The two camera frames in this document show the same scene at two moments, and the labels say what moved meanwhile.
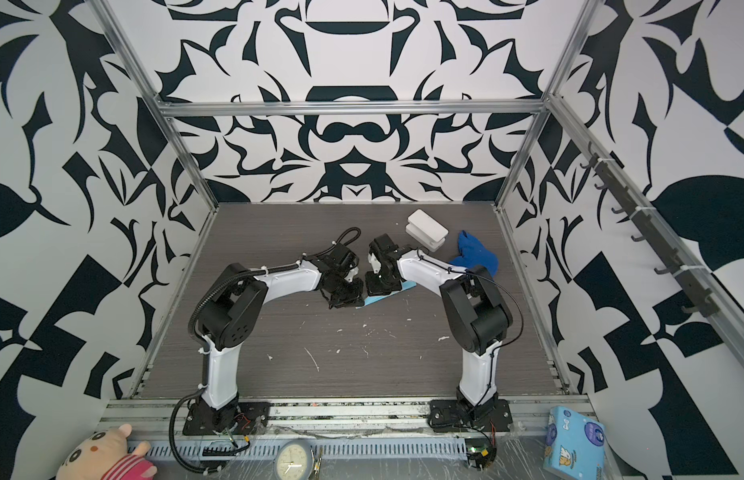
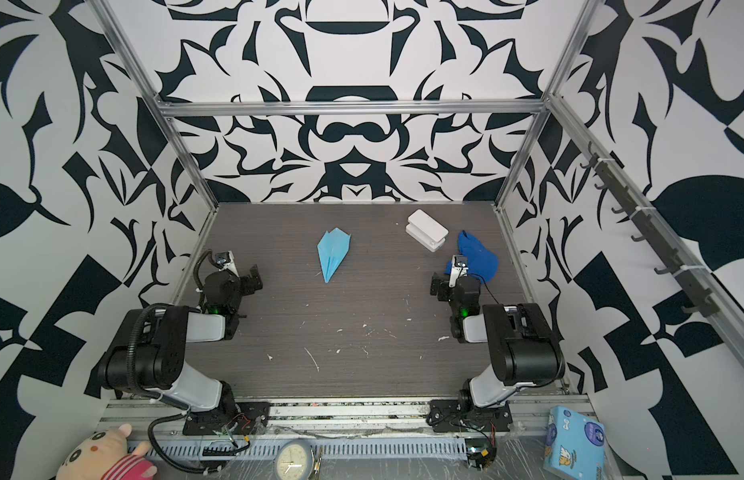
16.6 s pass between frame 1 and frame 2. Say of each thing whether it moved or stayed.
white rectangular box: stayed
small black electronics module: stayed
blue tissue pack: stayed
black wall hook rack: stayed
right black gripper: moved
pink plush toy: stayed
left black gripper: moved
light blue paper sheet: moved
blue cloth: stayed
